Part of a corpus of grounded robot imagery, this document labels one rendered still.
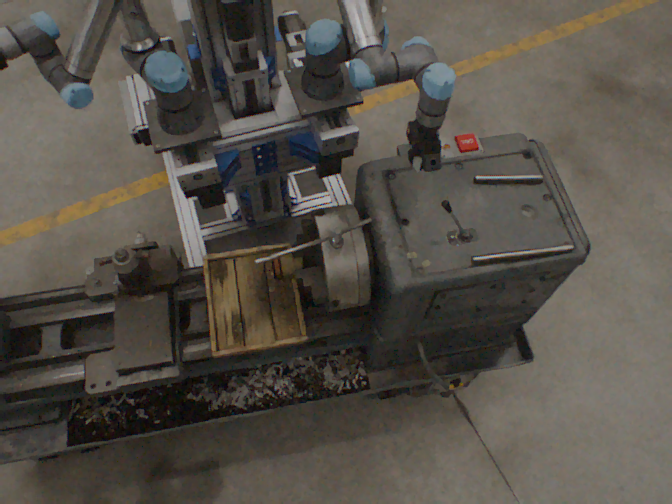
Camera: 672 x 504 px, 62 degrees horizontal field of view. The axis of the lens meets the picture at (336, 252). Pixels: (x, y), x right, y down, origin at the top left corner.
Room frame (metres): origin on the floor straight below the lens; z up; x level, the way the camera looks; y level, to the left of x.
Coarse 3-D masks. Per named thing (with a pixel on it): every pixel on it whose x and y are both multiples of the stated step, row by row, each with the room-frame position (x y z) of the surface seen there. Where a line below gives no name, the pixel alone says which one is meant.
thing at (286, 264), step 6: (276, 258) 0.76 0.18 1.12; (282, 258) 0.76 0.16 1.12; (288, 258) 0.76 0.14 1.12; (294, 258) 0.77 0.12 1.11; (300, 258) 0.77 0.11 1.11; (276, 264) 0.74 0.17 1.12; (282, 264) 0.74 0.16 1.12; (288, 264) 0.74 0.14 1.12; (294, 264) 0.75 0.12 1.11; (300, 264) 0.75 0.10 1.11; (276, 270) 0.73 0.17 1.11; (282, 270) 0.73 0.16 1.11; (288, 270) 0.73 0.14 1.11; (294, 270) 0.73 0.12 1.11; (276, 276) 0.71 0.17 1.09; (282, 276) 0.72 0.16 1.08; (288, 276) 0.72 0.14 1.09; (294, 276) 0.72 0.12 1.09
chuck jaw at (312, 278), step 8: (296, 272) 0.73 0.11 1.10; (304, 272) 0.73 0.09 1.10; (312, 272) 0.73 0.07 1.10; (320, 272) 0.73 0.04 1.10; (296, 280) 0.70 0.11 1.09; (304, 280) 0.70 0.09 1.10; (312, 280) 0.70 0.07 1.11; (320, 280) 0.70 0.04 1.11; (304, 288) 0.69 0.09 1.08; (312, 288) 0.67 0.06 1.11; (320, 288) 0.67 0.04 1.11; (320, 296) 0.65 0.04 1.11; (328, 304) 0.64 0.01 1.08; (336, 304) 0.64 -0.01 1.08
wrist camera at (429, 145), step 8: (424, 136) 0.96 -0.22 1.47; (432, 136) 0.96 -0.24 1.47; (424, 144) 0.94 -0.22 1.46; (432, 144) 0.94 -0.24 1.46; (424, 152) 0.92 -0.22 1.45; (432, 152) 0.92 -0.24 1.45; (424, 160) 0.90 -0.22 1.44; (432, 160) 0.90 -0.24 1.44; (440, 160) 0.90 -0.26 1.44; (424, 168) 0.89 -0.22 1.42; (432, 168) 0.88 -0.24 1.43; (440, 168) 0.89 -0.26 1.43
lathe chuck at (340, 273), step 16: (320, 208) 0.91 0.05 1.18; (336, 208) 0.89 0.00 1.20; (320, 224) 0.82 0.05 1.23; (336, 224) 0.82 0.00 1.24; (352, 240) 0.77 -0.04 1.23; (320, 256) 0.76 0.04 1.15; (336, 256) 0.72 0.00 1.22; (352, 256) 0.73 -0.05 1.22; (336, 272) 0.69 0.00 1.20; (352, 272) 0.69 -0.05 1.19; (336, 288) 0.65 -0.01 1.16; (352, 288) 0.66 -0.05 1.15; (352, 304) 0.64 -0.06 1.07
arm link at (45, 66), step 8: (56, 48) 1.17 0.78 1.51; (32, 56) 1.14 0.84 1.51; (40, 56) 1.13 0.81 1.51; (48, 56) 1.14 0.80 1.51; (56, 56) 1.15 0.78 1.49; (40, 64) 1.13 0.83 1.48; (48, 64) 1.12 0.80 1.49; (56, 64) 1.12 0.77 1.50; (40, 72) 1.15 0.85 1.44; (48, 72) 1.10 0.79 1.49; (48, 80) 1.09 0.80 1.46
